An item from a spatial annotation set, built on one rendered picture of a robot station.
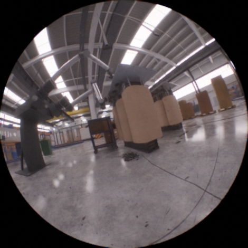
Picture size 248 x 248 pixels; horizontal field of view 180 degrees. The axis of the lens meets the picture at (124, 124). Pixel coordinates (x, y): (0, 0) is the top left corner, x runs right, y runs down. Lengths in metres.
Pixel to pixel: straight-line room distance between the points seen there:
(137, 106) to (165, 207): 1.11
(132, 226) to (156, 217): 0.12
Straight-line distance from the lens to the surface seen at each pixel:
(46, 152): 4.89
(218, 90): 5.13
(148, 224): 0.48
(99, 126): 2.16
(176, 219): 0.49
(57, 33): 10.63
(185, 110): 5.66
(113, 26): 4.48
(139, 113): 1.10
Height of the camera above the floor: 0.46
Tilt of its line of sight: 4 degrees up
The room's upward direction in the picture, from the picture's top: 14 degrees counter-clockwise
